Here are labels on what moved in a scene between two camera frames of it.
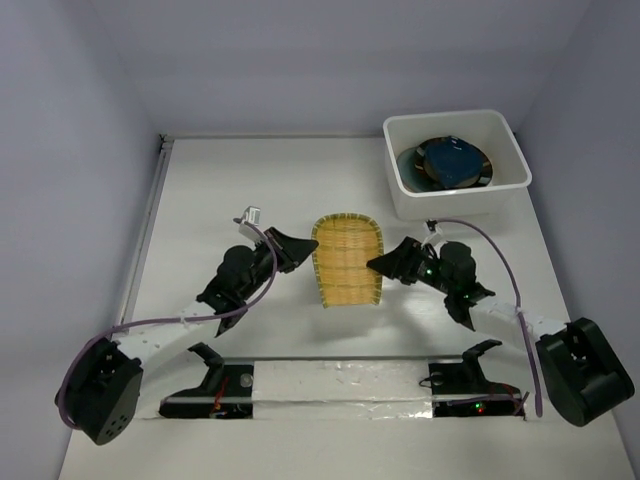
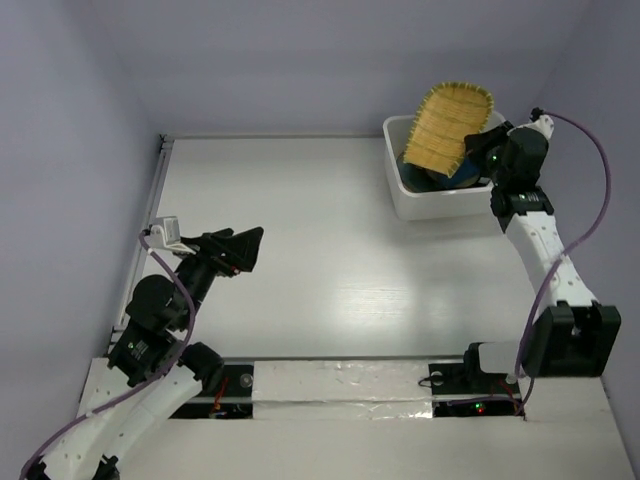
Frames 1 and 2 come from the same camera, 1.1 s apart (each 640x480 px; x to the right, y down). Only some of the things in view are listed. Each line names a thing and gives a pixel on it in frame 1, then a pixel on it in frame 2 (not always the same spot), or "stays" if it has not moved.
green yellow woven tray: x=347 y=241 → x=449 y=113
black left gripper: x=293 y=251 → x=241 y=249
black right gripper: x=399 y=262 → x=478 y=143
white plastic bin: x=488 y=129 stays
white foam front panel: x=341 y=389 stays
